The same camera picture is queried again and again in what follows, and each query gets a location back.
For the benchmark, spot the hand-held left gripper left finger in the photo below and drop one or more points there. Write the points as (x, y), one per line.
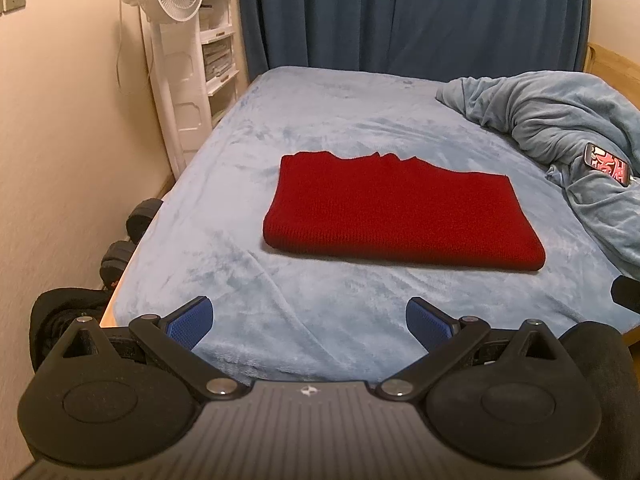
(189, 322)

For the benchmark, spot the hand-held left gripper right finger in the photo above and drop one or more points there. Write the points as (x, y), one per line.
(430, 324)

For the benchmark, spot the red knit cardigan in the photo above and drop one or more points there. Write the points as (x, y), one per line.
(400, 215)

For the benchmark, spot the black dumbbell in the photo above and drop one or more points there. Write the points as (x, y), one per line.
(117, 265)
(144, 219)

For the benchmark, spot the person's dark trouser leg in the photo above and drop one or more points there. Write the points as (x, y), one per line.
(610, 385)

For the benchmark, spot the smartphone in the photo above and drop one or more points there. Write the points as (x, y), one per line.
(607, 164)

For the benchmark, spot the light blue fleece blanket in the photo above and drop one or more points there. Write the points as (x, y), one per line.
(560, 105)

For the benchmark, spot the white shelf unit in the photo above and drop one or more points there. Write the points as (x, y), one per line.
(182, 95)

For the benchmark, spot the bed with blue sheet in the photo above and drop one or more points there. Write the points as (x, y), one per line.
(325, 110)

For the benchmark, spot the stack of striped flat boxes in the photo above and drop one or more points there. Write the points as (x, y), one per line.
(217, 60)

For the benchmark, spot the dark blue curtain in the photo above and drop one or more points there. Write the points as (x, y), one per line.
(410, 10)

